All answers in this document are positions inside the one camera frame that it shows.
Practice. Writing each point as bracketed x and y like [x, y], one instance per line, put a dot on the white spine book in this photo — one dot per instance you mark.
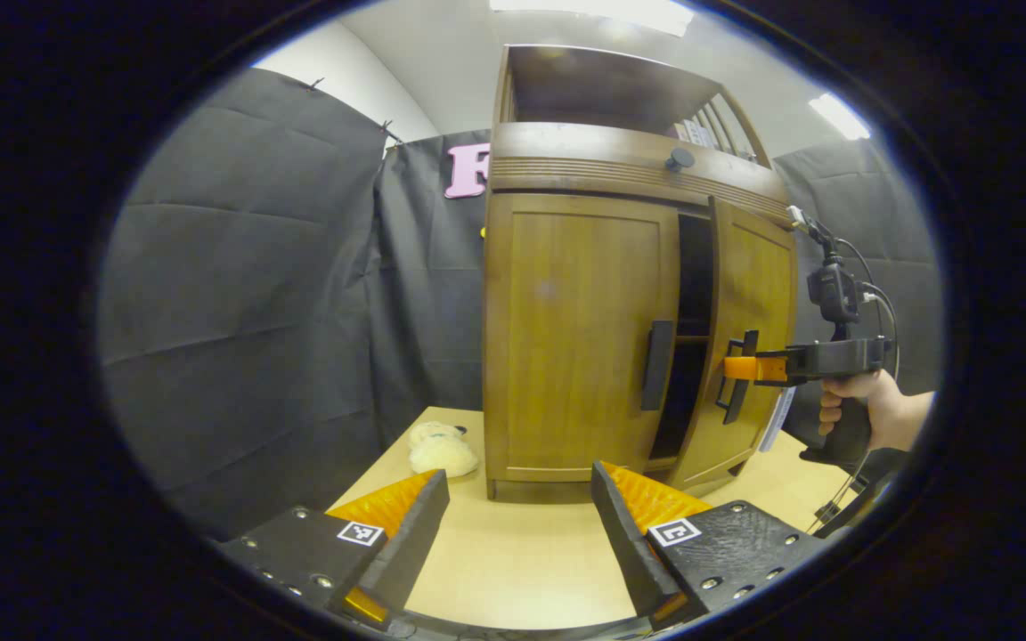
[698, 133]

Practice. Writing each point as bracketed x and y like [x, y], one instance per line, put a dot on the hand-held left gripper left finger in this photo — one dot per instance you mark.
[411, 543]

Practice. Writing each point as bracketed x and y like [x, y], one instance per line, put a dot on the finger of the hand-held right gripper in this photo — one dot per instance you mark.
[753, 369]

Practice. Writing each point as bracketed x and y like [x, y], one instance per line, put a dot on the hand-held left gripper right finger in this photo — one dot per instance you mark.
[624, 543]

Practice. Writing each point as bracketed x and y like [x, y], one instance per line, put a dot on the wooden shoe cabinet door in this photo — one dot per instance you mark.
[566, 338]
[758, 294]

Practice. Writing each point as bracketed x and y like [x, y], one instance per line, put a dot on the black round cabinet knob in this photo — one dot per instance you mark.
[679, 160]

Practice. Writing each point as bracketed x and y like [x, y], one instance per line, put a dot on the cream plush toy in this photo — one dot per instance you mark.
[442, 454]

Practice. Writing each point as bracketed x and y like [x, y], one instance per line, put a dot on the wooden double-door shoe cabinet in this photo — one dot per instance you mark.
[620, 160]

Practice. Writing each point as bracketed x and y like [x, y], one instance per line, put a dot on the white hanging tag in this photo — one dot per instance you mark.
[777, 418]

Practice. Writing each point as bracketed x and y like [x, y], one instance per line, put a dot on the ceiling light panel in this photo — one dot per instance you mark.
[838, 116]
[593, 11]

